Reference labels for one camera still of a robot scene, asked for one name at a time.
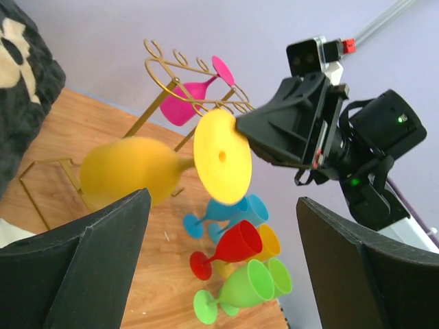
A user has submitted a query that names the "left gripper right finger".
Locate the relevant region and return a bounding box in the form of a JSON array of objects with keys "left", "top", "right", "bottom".
[{"left": 296, "top": 197, "right": 438, "bottom": 328}]

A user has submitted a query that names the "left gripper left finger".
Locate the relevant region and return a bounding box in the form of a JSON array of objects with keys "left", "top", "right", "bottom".
[{"left": 1, "top": 189, "right": 151, "bottom": 328}]

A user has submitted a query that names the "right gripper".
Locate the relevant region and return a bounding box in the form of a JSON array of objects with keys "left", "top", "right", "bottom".
[{"left": 235, "top": 73, "right": 353, "bottom": 180}]

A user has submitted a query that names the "green wine glass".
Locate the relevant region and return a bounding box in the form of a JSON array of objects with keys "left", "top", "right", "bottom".
[
  {"left": 221, "top": 257, "right": 293, "bottom": 316},
  {"left": 193, "top": 260, "right": 274, "bottom": 324}
]

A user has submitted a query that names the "light blue wine glass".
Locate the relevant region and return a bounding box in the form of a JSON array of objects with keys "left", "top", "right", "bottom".
[{"left": 208, "top": 194, "right": 270, "bottom": 244}]

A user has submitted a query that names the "yellow wine glass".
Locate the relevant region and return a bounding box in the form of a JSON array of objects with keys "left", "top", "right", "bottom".
[{"left": 213, "top": 224, "right": 281, "bottom": 279}]

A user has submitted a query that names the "pink wine glass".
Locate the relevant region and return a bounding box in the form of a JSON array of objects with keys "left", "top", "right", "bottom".
[{"left": 159, "top": 56, "right": 235, "bottom": 127}]

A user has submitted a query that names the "orange wine glass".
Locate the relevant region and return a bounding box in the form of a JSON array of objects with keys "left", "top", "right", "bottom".
[{"left": 80, "top": 108, "right": 252, "bottom": 208}]

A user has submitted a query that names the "red wine glass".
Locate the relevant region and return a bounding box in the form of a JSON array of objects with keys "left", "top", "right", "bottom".
[{"left": 189, "top": 220, "right": 263, "bottom": 280}]

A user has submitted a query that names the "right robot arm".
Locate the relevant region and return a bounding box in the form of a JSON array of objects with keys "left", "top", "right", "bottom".
[{"left": 236, "top": 73, "right": 438, "bottom": 252}]

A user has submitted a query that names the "folded beige cloth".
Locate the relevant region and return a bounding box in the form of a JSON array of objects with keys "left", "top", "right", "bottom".
[{"left": 0, "top": 219, "right": 35, "bottom": 248}]

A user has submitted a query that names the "black floral pillow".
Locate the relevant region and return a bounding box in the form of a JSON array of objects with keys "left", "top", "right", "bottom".
[{"left": 1, "top": 1, "right": 66, "bottom": 193}]

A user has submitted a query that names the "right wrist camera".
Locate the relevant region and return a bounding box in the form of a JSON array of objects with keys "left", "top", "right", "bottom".
[{"left": 286, "top": 36, "right": 344, "bottom": 85}]

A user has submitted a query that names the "gold wire glass rack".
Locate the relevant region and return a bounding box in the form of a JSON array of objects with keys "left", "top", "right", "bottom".
[{"left": 19, "top": 38, "right": 257, "bottom": 230}]

